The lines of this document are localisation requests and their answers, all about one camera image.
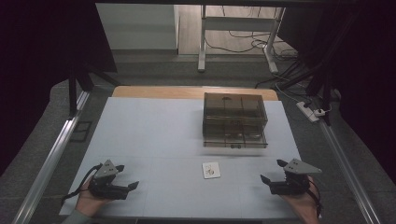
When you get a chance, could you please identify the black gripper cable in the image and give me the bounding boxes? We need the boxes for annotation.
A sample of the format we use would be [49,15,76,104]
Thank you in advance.
[61,163,104,205]
[306,177,323,218]

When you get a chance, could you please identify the white power strip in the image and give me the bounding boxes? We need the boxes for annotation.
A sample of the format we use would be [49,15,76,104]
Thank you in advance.
[295,101,320,123]

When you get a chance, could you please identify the white cabinet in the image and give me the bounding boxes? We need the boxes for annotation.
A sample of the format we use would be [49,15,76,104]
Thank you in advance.
[95,3,180,51]

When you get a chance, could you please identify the aluminium rail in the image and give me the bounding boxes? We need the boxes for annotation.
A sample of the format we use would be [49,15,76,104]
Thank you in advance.
[11,91,92,224]
[319,120,383,224]

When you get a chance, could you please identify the white table mat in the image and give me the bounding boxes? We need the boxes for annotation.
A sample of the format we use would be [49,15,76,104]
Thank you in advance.
[59,96,302,219]

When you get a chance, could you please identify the small white card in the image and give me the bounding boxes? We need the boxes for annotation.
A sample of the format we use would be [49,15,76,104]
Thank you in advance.
[202,161,221,180]

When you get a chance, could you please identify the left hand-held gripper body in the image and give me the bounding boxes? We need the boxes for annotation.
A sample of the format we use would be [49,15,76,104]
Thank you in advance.
[88,159,130,201]

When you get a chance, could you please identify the black square floor frame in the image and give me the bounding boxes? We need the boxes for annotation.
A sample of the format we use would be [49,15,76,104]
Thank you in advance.
[69,120,93,144]

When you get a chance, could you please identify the white desk frame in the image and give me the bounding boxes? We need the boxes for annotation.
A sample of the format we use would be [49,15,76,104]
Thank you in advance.
[197,4,286,75]

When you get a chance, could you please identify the transparent brown drawer box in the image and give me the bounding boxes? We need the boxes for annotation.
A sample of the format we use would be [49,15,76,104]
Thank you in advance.
[203,91,269,149]

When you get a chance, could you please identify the black floor cables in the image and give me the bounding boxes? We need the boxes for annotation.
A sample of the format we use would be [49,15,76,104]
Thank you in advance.
[204,6,312,90]

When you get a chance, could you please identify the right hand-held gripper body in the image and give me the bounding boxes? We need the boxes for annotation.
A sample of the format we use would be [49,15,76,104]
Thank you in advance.
[269,158,322,196]

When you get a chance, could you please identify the person's right hand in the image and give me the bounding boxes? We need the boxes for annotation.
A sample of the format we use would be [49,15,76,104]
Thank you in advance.
[279,175,321,224]

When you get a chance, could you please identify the person's left hand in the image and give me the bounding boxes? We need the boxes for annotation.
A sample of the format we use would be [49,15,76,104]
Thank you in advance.
[75,176,110,217]

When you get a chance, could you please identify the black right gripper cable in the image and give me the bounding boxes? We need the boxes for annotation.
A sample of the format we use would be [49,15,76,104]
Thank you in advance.
[306,177,323,218]

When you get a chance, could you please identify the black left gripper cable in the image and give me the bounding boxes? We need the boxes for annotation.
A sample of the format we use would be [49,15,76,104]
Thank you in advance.
[61,163,104,205]

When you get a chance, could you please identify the black curtain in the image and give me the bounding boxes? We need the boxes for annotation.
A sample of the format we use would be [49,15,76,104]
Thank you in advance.
[0,0,118,176]
[276,6,396,185]

